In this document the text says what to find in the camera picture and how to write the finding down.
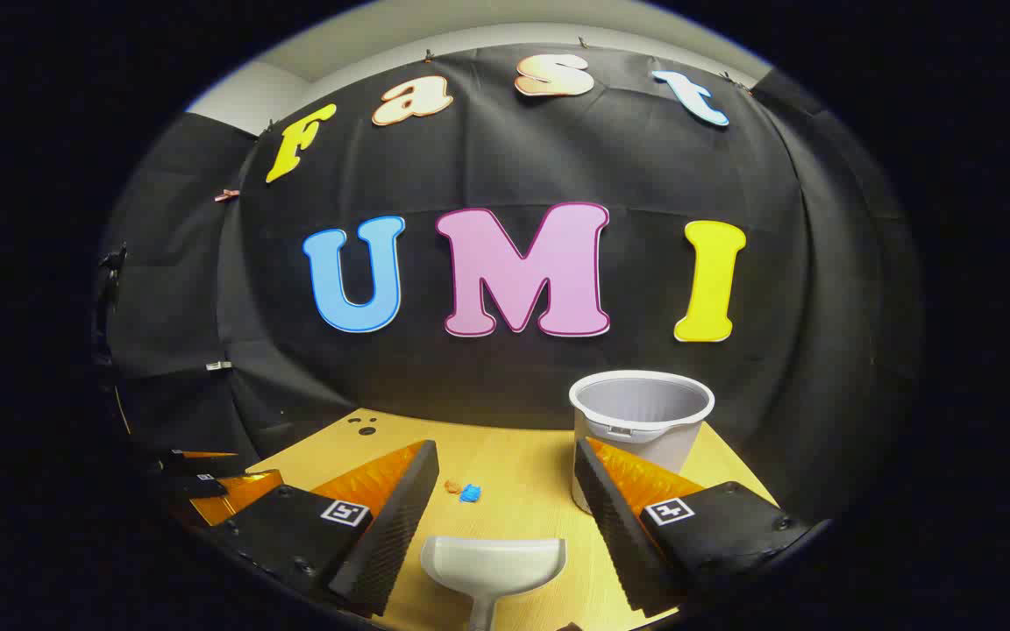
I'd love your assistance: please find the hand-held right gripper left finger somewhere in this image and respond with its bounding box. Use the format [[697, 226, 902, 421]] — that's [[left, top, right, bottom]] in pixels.
[[207, 440, 440, 619]]

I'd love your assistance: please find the black backdrop cloth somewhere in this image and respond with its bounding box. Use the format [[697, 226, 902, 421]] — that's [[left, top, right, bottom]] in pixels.
[[93, 44, 922, 527]]

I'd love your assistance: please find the dark stand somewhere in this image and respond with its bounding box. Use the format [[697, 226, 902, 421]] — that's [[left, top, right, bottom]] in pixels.
[[95, 244, 129, 369]]

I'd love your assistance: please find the white dustpan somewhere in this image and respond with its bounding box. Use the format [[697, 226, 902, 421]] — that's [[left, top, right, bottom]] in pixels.
[[420, 536, 567, 631]]

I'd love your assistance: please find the white garbage bin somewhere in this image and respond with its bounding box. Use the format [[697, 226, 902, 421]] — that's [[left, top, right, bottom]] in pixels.
[[569, 370, 715, 514]]

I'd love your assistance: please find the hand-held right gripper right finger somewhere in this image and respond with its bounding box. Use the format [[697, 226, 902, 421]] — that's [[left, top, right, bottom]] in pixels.
[[573, 436, 813, 619]]

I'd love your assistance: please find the wooden desktop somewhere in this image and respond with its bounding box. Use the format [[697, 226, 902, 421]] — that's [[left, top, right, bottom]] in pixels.
[[189, 408, 778, 631]]

